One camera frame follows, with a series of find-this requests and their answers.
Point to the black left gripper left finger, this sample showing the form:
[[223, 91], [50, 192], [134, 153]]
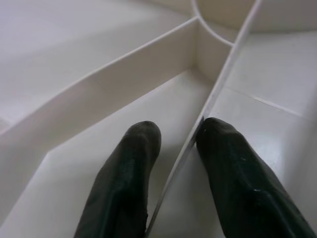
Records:
[[123, 186]]

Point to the white plastic table top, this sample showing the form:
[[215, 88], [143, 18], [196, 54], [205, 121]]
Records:
[[74, 49]]

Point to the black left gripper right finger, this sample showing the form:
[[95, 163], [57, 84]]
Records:
[[247, 186]]

